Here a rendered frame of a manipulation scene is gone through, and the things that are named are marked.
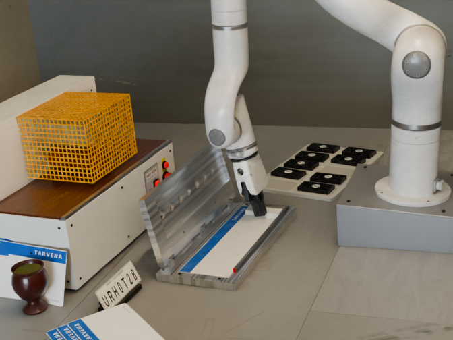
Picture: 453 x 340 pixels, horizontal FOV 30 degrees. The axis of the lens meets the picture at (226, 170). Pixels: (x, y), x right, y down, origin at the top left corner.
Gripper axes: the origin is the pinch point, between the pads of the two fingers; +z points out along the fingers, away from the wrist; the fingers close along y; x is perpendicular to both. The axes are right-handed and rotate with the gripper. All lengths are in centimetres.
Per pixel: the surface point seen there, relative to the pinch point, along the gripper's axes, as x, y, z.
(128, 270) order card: 16.9, -41.2, -3.8
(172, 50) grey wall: 120, 190, -21
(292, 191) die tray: -1.3, 21.0, 4.1
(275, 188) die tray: 4.5, 22.4, 2.8
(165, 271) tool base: 11.5, -34.6, 0.3
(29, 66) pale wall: 201, 175, -32
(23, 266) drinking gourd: 35, -54, -13
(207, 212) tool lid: 10.1, -9.9, -4.2
